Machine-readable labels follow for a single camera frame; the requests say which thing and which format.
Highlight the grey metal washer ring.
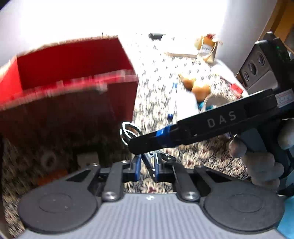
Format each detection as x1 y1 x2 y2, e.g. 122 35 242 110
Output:
39 151 58 172

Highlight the red small packet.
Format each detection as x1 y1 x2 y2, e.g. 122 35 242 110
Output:
230 83 243 98

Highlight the orange gourd toy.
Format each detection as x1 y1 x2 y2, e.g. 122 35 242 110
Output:
179 74 211 103

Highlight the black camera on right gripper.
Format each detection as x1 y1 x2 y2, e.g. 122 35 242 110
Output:
239 40 278 95

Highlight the gloved right hand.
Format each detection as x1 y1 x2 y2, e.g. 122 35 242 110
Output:
229 118 293 191

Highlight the black white ring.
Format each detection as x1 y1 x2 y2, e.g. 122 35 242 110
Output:
119 121 143 145

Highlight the black power adapter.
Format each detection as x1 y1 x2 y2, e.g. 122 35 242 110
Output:
148 33 163 40

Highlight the red cardboard box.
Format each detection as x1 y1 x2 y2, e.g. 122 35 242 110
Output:
0 36 140 184

